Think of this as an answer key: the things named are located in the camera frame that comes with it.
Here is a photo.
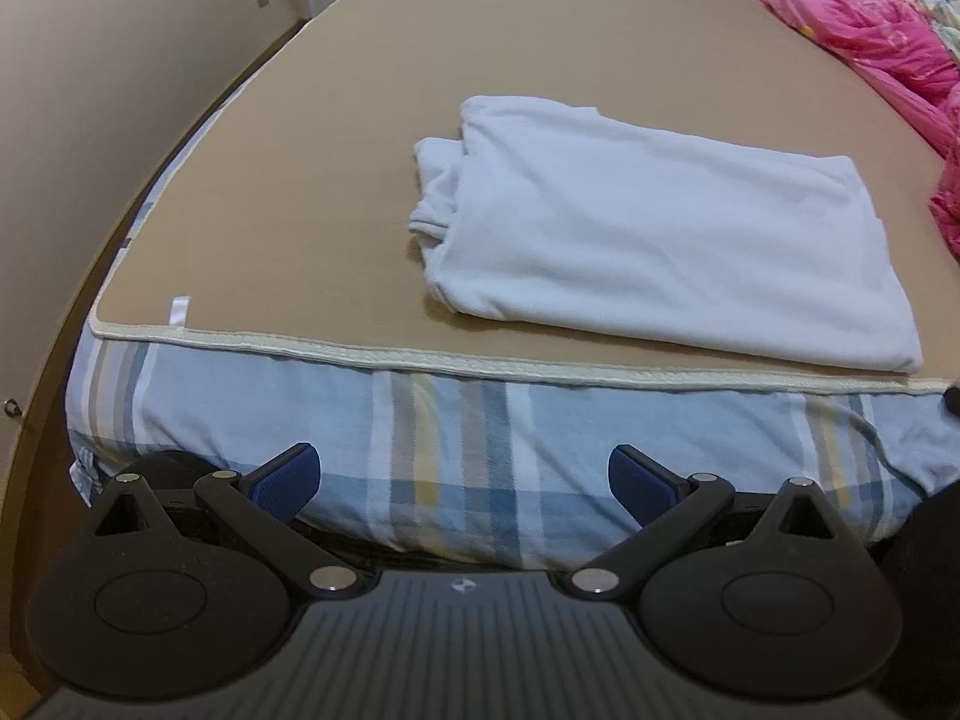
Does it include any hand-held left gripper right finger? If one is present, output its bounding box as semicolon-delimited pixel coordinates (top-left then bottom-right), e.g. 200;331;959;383
552;443;860;602

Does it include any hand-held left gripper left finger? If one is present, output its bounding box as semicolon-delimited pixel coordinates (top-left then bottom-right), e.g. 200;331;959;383
90;442;371;602

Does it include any white long-sleeve shirt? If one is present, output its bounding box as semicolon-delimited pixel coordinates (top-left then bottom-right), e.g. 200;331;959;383
407;94;925;375

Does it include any striped plaid bed sheet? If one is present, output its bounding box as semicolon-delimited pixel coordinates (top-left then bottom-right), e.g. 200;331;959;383
66;336;960;572

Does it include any tan mattress pad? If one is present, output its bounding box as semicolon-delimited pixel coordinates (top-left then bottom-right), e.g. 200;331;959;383
90;0;960;396

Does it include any pink floral quilt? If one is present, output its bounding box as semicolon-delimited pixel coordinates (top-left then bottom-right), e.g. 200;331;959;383
718;0;960;265

